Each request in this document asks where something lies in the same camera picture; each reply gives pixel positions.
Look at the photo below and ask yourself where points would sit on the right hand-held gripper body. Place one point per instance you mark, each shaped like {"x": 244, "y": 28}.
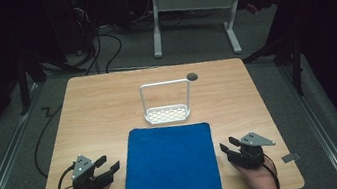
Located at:
{"x": 250, "y": 156}

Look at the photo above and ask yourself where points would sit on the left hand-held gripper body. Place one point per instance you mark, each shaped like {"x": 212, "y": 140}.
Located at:
{"x": 86, "y": 182}

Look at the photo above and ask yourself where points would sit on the person's right hand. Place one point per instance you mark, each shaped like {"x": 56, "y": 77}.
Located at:
{"x": 261, "y": 181}

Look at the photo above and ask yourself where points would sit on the grey tape strip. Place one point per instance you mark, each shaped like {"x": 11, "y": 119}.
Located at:
{"x": 290, "y": 157}

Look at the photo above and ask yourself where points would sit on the blue cloth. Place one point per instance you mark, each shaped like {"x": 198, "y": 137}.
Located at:
{"x": 171, "y": 171}

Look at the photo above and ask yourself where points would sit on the round dark table grommet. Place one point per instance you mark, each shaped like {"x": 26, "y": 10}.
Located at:
{"x": 192, "y": 76}

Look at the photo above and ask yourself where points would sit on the black metal stand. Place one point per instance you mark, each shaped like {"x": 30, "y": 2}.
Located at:
{"x": 295, "y": 65}
{"x": 23, "y": 85}

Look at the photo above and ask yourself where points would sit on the dark computer tower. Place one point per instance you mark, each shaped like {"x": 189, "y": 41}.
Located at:
{"x": 77, "y": 17}

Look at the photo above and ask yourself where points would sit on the desk with white legs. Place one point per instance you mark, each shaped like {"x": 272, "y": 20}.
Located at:
{"x": 193, "y": 1}

